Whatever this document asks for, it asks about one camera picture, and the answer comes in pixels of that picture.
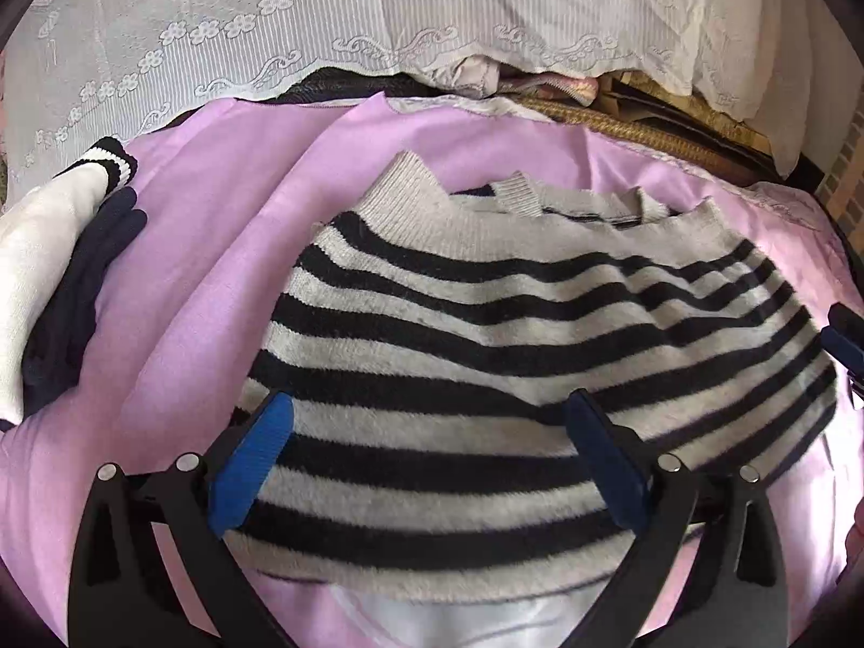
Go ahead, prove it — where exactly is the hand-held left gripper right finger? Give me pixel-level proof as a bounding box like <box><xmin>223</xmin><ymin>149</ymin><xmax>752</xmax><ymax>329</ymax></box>
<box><xmin>565</xmin><ymin>388</ymin><xmax>807</xmax><ymax>648</ymax></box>

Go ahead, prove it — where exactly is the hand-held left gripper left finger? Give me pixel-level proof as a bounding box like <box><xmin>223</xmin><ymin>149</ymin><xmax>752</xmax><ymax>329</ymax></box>
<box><xmin>67</xmin><ymin>390</ymin><xmax>296</xmax><ymax>648</ymax></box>

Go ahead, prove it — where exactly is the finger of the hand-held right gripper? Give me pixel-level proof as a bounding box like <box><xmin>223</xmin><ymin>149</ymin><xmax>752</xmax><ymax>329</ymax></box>
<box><xmin>820</xmin><ymin>302</ymin><xmax>864</xmax><ymax>413</ymax></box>

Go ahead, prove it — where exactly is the black grey striped sweater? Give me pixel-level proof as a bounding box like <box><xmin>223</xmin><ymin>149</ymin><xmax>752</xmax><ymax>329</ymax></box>
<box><xmin>222</xmin><ymin>152</ymin><xmax>841</xmax><ymax>598</ymax></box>

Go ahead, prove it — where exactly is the purple bed sheet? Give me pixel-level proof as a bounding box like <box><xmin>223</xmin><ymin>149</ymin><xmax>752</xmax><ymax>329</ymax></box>
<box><xmin>0</xmin><ymin>91</ymin><xmax>864</xmax><ymax>648</ymax></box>

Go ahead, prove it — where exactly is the navy garment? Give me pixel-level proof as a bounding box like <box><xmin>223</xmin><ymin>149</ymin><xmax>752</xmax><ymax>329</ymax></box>
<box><xmin>20</xmin><ymin>187</ymin><xmax>148</xmax><ymax>406</ymax></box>

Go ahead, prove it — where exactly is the white garment with striped cuff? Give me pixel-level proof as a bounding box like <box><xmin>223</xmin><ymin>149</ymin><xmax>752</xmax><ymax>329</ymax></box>
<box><xmin>0</xmin><ymin>137</ymin><xmax>139</xmax><ymax>426</ymax></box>

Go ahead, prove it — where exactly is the pink patterned blanket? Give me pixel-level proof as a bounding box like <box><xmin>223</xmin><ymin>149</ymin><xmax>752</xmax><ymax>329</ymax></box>
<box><xmin>499</xmin><ymin>74</ymin><xmax>598</xmax><ymax>105</ymax></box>

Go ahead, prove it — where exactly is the dark striped cloth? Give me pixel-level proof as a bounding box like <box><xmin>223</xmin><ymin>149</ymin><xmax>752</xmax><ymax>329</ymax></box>
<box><xmin>260</xmin><ymin>67</ymin><xmax>440</xmax><ymax>109</ymax></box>

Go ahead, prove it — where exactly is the pale folded cloth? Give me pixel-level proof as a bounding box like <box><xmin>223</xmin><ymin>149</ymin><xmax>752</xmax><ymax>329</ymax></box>
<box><xmin>451</xmin><ymin>57</ymin><xmax>504</xmax><ymax>99</ymax></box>

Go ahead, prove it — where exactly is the white lace cloth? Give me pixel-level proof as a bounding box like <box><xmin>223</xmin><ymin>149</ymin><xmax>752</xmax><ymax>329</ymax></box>
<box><xmin>0</xmin><ymin>0</ymin><xmax>821</xmax><ymax>177</ymax></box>

